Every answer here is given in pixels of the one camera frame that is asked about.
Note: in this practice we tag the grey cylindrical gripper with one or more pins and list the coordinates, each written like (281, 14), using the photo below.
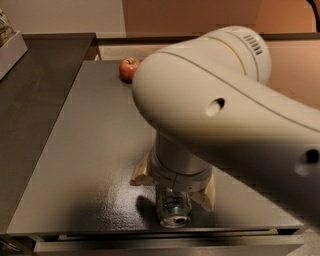
(178, 179)

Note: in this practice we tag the silver green 7up can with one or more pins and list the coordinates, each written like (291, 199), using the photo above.
(173, 208)

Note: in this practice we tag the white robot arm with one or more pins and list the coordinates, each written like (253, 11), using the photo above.
(210, 104)

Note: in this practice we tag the red apple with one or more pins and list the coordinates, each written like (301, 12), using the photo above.
(127, 68)

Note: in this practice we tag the grey box with items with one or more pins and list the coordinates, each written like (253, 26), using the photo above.
(12, 45)

